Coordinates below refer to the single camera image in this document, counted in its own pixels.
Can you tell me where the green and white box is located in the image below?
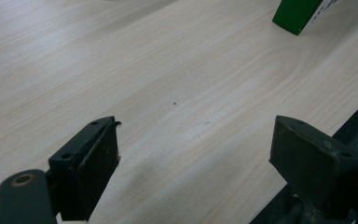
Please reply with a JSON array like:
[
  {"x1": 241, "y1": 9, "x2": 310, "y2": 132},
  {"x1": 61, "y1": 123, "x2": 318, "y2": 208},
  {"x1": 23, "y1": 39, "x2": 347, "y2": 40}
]
[{"x1": 271, "y1": 0, "x2": 338, "y2": 36}]

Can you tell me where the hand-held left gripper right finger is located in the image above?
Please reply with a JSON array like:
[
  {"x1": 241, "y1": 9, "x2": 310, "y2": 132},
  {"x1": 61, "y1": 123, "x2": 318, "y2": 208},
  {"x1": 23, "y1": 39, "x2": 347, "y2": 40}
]
[{"x1": 268, "y1": 115, "x2": 358, "y2": 216}]

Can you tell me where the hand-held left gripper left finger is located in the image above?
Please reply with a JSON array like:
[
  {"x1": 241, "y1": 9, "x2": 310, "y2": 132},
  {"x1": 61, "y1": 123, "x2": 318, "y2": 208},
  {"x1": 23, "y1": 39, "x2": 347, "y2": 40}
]
[{"x1": 48, "y1": 116, "x2": 123, "y2": 222}]

